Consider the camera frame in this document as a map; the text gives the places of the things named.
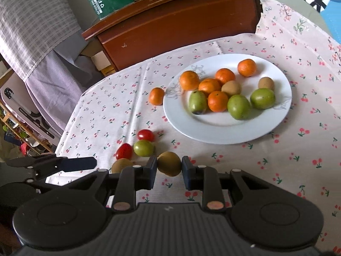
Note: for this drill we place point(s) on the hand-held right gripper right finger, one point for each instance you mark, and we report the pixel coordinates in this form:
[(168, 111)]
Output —
[(186, 173)]

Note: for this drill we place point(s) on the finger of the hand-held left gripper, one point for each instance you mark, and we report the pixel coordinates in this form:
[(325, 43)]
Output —
[(80, 163)]

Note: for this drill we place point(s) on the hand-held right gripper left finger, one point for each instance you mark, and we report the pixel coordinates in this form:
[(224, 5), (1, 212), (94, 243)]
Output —
[(151, 172)]

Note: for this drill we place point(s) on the brown kiwi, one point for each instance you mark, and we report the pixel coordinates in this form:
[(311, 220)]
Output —
[(120, 165), (231, 88), (266, 83), (169, 164)]

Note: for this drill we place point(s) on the red cherry tomato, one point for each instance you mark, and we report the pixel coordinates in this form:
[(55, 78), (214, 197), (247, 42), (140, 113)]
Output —
[(145, 135), (124, 151)]

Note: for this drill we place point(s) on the white plate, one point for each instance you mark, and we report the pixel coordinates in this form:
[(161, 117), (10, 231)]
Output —
[(226, 128)]

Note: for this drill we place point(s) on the elongated green jujube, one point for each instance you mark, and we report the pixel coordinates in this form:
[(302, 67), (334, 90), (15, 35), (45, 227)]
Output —
[(198, 102)]

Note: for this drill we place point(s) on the orange tangerine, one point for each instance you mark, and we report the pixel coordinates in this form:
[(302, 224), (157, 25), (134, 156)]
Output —
[(225, 75), (189, 80), (218, 101), (246, 67), (156, 96), (209, 85)]

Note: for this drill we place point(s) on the cluttered wooden rack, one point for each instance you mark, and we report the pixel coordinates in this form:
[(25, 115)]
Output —
[(16, 136)]

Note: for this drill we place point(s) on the white folded table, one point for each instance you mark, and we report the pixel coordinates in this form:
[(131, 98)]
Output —
[(21, 96)]

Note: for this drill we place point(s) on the open brown cardboard box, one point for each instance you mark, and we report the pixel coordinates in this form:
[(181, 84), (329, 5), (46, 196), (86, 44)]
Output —
[(100, 58)]

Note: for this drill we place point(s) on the grey cloth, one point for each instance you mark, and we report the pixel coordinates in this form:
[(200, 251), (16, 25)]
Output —
[(70, 48)]

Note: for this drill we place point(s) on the brown wooden headboard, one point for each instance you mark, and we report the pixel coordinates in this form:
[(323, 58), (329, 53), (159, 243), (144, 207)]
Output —
[(173, 32)]

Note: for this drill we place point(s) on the beige checked cloth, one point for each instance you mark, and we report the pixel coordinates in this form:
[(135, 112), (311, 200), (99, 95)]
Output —
[(32, 26)]

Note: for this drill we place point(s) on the floral branch print cloth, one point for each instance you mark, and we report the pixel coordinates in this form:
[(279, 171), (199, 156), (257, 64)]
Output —
[(279, 26)]

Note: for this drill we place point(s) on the grey green cushion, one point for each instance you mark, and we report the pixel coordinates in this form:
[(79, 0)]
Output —
[(293, 8)]

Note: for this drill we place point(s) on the blue sailboat print pillow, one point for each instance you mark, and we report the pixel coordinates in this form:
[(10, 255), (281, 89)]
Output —
[(330, 18)]

